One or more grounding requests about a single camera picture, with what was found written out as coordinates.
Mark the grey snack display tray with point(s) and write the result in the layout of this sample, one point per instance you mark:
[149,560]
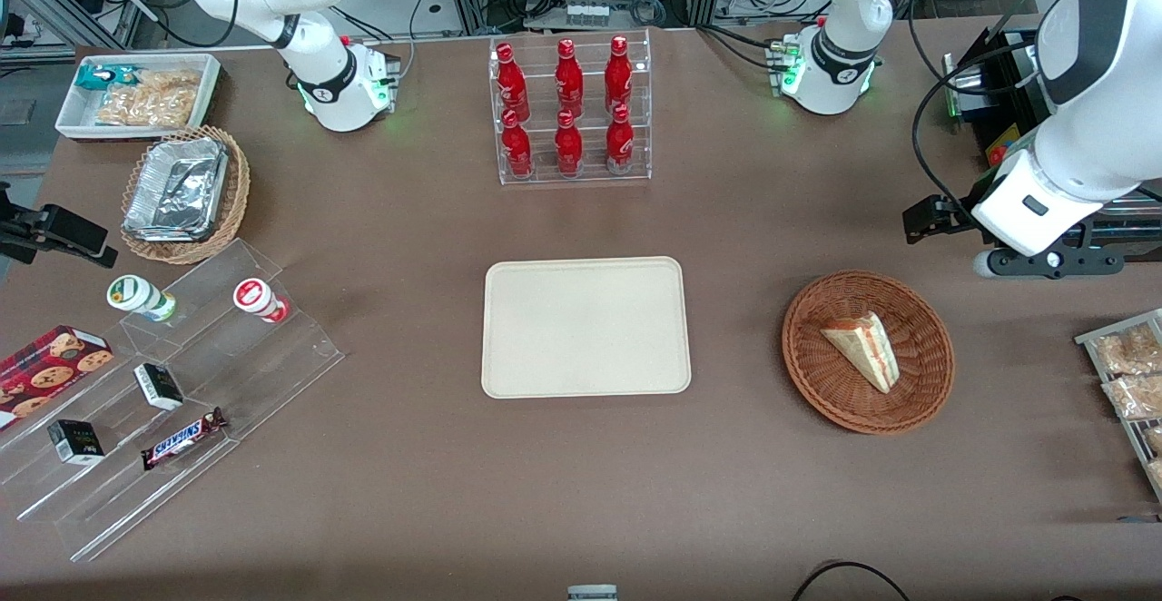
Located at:
[1130,438]

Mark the clear bag of crackers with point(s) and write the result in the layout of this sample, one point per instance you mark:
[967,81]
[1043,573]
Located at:
[154,100]

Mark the clear acrylic bottle rack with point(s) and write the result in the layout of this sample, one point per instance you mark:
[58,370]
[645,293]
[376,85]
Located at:
[545,65]

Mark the clear acrylic stepped shelf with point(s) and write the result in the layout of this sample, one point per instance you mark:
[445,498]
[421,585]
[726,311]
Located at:
[227,365]

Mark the green snack packet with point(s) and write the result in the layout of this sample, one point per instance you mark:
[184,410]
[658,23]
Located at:
[95,76]

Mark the green lid yogurt cup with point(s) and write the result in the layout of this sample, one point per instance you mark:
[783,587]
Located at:
[136,294]

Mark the red cola bottle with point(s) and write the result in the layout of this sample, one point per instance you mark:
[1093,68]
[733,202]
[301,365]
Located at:
[568,145]
[618,74]
[517,147]
[513,83]
[620,142]
[569,79]

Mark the triangular sandwich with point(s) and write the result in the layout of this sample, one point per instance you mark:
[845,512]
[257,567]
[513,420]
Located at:
[867,351]

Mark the oval wicker basket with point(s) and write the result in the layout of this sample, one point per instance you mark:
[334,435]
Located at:
[238,183]

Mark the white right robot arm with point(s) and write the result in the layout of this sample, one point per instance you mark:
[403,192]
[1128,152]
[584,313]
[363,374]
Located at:
[318,83]

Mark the snickers chocolate bar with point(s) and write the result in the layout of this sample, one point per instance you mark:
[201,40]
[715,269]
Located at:
[182,439]

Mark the red cookie box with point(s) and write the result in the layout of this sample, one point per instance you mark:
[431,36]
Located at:
[50,365]

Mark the beige plastic tray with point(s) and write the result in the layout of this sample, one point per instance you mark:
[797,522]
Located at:
[585,329]

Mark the clear bag of pastry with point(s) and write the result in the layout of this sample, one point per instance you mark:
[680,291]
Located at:
[1137,396]
[1155,438]
[1157,474]
[1130,349]

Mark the white rectangular bin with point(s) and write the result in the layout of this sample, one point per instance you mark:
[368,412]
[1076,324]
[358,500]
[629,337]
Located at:
[73,120]

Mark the black food warmer appliance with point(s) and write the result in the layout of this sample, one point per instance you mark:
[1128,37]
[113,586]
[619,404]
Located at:
[976,97]

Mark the red lid yogurt cup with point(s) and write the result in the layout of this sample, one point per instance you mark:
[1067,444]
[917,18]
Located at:
[254,297]

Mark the aluminium foil tray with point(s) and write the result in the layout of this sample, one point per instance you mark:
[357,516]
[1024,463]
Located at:
[177,188]

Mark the round brown wicker basket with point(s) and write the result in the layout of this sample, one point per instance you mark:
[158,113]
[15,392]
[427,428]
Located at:
[817,374]

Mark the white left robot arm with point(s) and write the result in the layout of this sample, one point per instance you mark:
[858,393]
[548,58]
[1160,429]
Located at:
[1089,129]

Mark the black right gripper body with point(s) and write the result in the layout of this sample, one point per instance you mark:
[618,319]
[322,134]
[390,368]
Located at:
[36,226]

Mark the small grey device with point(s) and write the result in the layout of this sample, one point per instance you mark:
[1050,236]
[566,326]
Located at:
[592,593]

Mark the small black carton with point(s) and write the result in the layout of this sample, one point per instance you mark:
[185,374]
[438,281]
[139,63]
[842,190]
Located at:
[75,442]
[159,386]

